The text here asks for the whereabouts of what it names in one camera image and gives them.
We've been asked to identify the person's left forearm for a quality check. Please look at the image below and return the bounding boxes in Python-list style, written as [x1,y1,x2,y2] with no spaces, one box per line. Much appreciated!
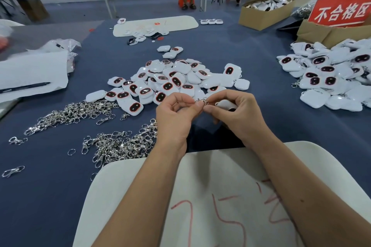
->
[92,145,189,247]

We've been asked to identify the flat brown cardboard box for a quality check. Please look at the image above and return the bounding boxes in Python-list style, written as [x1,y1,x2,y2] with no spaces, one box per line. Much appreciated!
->
[296,19,371,49]

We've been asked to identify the person's left hand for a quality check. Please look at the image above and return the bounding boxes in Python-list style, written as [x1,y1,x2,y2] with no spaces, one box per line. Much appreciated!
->
[155,92,205,155]

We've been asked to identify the person's right hand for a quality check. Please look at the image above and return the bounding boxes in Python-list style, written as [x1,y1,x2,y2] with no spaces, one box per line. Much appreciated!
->
[203,89,273,149]

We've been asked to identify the white foam board red marks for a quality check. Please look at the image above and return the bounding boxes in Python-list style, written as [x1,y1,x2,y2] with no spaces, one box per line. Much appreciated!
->
[72,141,371,247]

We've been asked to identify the white plastic bag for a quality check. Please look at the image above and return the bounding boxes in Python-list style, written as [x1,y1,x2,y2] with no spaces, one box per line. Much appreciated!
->
[0,19,25,39]

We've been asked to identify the long white foam board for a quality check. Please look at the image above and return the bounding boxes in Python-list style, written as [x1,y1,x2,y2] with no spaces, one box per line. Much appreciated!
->
[112,15,199,38]

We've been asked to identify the red sign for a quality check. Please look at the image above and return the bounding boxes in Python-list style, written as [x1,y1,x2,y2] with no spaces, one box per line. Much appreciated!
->
[308,0,371,27]

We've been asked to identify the white plastic tag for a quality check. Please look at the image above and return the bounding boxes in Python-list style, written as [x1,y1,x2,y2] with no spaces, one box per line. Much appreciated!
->
[214,98,238,112]

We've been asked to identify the white paper sheet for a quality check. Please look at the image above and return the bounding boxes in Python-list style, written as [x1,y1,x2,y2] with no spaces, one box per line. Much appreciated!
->
[0,51,69,105]

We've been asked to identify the open cardboard box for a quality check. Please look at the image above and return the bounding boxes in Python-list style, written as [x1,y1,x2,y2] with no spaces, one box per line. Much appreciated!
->
[238,0,303,32]

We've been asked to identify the person's right forearm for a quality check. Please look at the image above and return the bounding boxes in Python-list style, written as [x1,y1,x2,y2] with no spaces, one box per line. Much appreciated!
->
[252,137,371,247]

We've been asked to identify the black pen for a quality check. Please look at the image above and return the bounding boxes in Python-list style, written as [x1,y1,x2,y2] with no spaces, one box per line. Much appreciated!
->
[0,82,52,95]

